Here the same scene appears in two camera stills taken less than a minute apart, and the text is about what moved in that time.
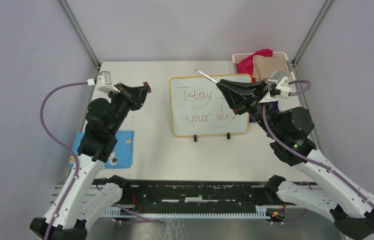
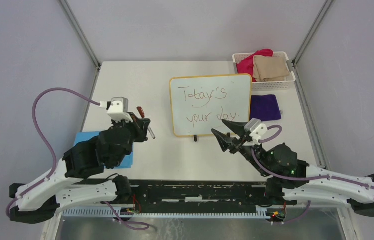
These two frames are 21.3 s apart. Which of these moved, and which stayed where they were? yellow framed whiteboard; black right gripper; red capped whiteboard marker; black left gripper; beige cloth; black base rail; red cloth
Moved: black right gripper; black left gripper; red capped whiteboard marker
Stayed: black base rail; beige cloth; yellow framed whiteboard; red cloth
